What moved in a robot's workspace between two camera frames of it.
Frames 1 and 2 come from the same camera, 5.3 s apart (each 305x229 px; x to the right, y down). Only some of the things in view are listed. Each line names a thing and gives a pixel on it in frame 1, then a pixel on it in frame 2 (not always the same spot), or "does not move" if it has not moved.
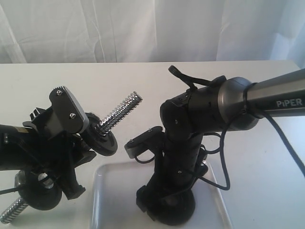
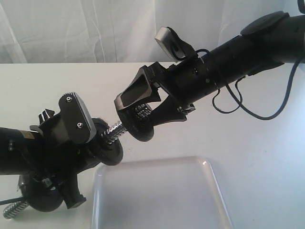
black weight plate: (172, 210) -> (137, 120)
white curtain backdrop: (40, 31) does not move
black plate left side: (40, 191) does not move
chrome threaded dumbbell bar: (46, 181) -> (110, 134)
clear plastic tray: (113, 202) does not move
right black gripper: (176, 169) -> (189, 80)
